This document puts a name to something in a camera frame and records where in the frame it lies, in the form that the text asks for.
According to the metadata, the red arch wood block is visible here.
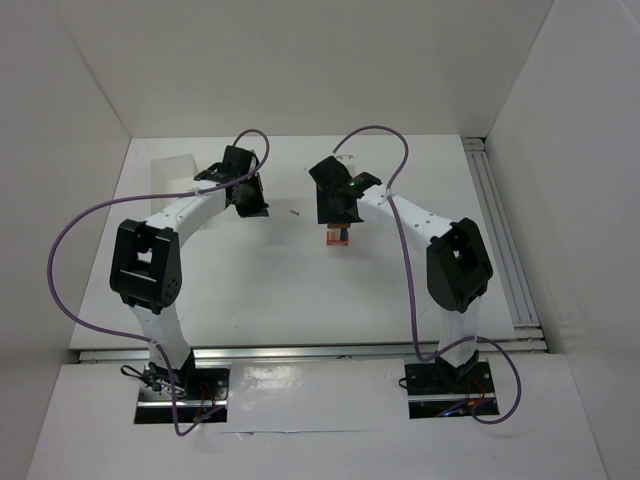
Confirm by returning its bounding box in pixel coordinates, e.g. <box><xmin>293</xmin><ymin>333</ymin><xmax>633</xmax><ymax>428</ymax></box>
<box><xmin>326</xmin><ymin>232</ymin><xmax>349</xmax><ymax>246</ymax></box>

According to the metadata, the white perforated plastic box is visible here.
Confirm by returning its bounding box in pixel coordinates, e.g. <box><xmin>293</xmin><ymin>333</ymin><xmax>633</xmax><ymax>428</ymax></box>
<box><xmin>150</xmin><ymin>154</ymin><xmax>199</xmax><ymax>195</ymax></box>

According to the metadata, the brown balloon wood block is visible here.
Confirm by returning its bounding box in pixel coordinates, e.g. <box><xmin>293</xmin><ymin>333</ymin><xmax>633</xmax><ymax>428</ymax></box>
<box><xmin>327</xmin><ymin>223</ymin><xmax>351</xmax><ymax>230</ymax></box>

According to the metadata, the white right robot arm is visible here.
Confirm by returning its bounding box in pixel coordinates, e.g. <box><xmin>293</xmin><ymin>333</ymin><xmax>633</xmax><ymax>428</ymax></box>
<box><xmin>309</xmin><ymin>156</ymin><xmax>493</xmax><ymax>386</ymax></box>

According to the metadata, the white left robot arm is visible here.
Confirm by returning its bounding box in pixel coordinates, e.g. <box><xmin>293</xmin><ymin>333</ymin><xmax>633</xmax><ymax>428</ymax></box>
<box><xmin>109</xmin><ymin>145</ymin><xmax>268</xmax><ymax>390</ymax></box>

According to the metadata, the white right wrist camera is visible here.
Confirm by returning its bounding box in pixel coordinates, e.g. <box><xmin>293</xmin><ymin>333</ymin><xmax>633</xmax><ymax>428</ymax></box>
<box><xmin>336</xmin><ymin>155</ymin><xmax>357</xmax><ymax>177</ymax></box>

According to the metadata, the aluminium rail front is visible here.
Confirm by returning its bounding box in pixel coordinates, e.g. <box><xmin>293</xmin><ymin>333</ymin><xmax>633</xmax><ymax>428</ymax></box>
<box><xmin>77</xmin><ymin>341</ymin><xmax>546</xmax><ymax>363</ymax></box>

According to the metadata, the aluminium rail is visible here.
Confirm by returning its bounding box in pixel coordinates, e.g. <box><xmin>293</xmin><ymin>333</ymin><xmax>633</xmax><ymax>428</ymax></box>
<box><xmin>462</xmin><ymin>137</ymin><xmax>547</xmax><ymax>350</ymax></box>
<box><xmin>77</xmin><ymin>341</ymin><xmax>546</xmax><ymax>363</ymax></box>

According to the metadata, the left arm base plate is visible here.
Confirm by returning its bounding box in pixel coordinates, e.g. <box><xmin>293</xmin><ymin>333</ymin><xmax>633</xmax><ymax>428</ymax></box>
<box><xmin>120</xmin><ymin>365</ymin><xmax>230</xmax><ymax>425</ymax></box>

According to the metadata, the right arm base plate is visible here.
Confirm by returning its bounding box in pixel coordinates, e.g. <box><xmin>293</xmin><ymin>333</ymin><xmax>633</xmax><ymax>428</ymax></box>
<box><xmin>398</xmin><ymin>361</ymin><xmax>499</xmax><ymax>419</ymax></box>

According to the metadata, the aluminium rail right side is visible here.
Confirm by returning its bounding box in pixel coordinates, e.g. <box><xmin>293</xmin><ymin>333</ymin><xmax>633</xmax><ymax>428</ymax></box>
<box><xmin>462</xmin><ymin>137</ymin><xmax>547</xmax><ymax>350</ymax></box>

